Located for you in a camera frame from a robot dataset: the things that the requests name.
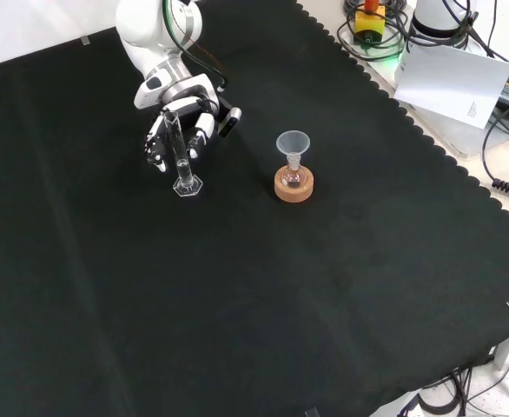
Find translucent plastic funnel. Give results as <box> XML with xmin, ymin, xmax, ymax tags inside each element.
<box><xmin>274</xmin><ymin>129</ymin><xmax>311</xmax><ymax>169</ymax></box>

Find clear glass graduated cylinder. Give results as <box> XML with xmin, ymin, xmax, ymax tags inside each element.
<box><xmin>162</xmin><ymin>109</ymin><xmax>205</xmax><ymax>199</ymax></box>

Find small glass round-bottom flask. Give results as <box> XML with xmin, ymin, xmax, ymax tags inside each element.
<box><xmin>281</xmin><ymin>158</ymin><xmax>306</xmax><ymax>189</ymax></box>

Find black floor cables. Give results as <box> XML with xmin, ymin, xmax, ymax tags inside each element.
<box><xmin>395</xmin><ymin>367</ymin><xmax>503</xmax><ymax>417</ymax></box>

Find black bench cloth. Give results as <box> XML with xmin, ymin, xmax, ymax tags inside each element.
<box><xmin>0</xmin><ymin>0</ymin><xmax>509</xmax><ymax>417</ymax></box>

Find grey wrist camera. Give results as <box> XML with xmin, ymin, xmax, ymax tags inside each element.
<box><xmin>217</xmin><ymin>107</ymin><xmax>243</xmax><ymax>139</ymax></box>

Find green black cable loops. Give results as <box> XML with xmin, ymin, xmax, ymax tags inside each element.
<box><xmin>335</xmin><ymin>0</ymin><xmax>410</xmax><ymax>63</ymax></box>

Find pale white board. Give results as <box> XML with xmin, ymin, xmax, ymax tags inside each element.
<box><xmin>393</xmin><ymin>36</ymin><xmax>509</xmax><ymax>130</ymax></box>

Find black green orange arm cable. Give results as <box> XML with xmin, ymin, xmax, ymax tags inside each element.
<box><xmin>162</xmin><ymin>0</ymin><xmax>230</xmax><ymax>93</ymax></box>

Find cork ring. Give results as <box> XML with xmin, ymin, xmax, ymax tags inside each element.
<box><xmin>274</xmin><ymin>167</ymin><xmax>315</xmax><ymax>202</ymax></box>

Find pale grey base plate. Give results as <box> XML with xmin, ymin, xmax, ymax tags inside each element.
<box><xmin>367</xmin><ymin>54</ymin><xmax>499</xmax><ymax>158</ymax></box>

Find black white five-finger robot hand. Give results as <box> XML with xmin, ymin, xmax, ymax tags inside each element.
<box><xmin>132</xmin><ymin>71</ymin><xmax>221</xmax><ymax>175</ymax></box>

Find yellow stop button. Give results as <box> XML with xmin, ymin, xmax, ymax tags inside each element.
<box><xmin>353</xmin><ymin>0</ymin><xmax>387</xmax><ymax>45</ymax></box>

